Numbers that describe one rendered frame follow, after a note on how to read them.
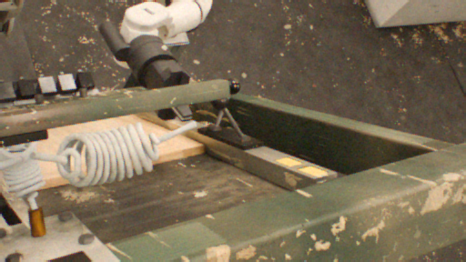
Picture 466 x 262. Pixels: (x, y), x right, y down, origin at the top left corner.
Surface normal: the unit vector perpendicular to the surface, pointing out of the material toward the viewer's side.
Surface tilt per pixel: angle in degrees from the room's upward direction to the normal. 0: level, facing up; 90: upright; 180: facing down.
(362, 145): 90
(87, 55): 0
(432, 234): 34
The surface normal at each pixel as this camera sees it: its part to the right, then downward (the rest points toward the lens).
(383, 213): 0.52, 0.18
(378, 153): -0.85, 0.18
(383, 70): 0.40, -0.40
